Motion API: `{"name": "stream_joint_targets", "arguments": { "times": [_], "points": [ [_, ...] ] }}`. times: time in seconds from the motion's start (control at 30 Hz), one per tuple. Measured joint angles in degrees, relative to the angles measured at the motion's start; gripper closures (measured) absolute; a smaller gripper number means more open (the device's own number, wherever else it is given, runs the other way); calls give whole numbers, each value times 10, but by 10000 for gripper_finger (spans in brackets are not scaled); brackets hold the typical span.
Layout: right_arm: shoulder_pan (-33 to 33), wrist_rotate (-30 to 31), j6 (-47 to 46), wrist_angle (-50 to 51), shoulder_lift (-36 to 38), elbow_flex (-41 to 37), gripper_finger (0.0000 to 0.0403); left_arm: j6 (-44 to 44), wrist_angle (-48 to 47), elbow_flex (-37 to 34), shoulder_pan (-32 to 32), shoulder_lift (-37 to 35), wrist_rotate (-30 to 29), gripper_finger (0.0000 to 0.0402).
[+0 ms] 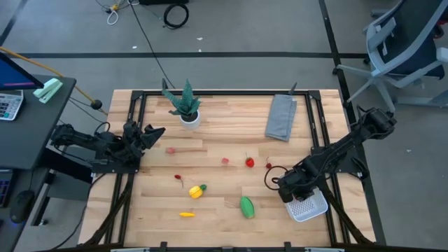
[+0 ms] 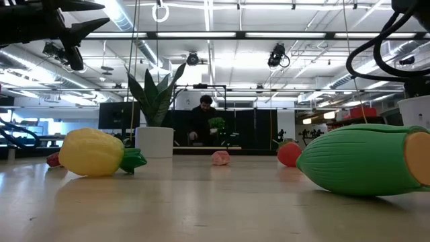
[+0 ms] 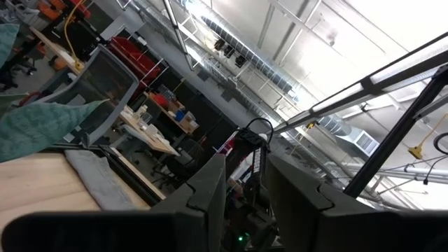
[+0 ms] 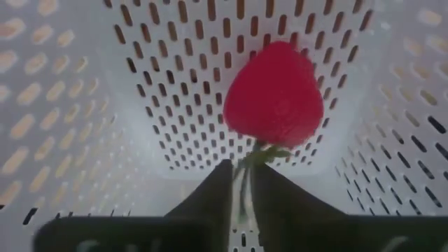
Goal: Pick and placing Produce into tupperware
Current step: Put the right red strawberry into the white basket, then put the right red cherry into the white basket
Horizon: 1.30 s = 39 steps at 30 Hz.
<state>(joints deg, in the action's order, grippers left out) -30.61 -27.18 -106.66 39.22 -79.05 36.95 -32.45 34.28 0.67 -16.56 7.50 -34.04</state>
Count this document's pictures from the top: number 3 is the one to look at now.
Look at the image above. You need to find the overhead frame light bar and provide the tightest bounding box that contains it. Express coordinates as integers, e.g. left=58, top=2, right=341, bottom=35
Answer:
left=272, top=31, right=448, bottom=134

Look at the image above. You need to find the grey mesh office chair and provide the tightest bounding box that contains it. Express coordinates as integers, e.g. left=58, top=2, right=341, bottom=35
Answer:
left=34, top=43, right=141, bottom=148

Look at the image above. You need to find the red storage bin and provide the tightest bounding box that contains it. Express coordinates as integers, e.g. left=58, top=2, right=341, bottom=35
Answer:
left=108, top=34, right=162, bottom=87

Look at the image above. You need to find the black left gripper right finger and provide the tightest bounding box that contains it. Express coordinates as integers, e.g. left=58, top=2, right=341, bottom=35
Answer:
left=265, top=155, right=377, bottom=252

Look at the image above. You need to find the green snake plant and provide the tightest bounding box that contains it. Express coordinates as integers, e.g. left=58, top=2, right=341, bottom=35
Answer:
left=0, top=22, right=110, bottom=164

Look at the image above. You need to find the yellow cable with plug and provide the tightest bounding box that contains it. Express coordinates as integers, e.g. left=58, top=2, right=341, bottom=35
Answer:
left=407, top=111, right=448, bottom=161

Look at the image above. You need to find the grey folded cloth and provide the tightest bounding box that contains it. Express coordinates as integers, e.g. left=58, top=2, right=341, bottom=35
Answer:
left=64, top=149, right=151, bottom=211

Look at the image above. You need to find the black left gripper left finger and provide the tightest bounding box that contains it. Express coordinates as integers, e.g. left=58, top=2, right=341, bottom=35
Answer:
left=150, top=153, right=228, bottom=252

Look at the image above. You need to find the black table edge rail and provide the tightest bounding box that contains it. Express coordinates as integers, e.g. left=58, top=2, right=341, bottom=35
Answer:
left=45, top=141, right=166, bottom=207

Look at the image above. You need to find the black frame post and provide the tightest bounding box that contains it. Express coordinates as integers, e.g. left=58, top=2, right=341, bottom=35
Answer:
left=344, top=64, right=448, bottom=199

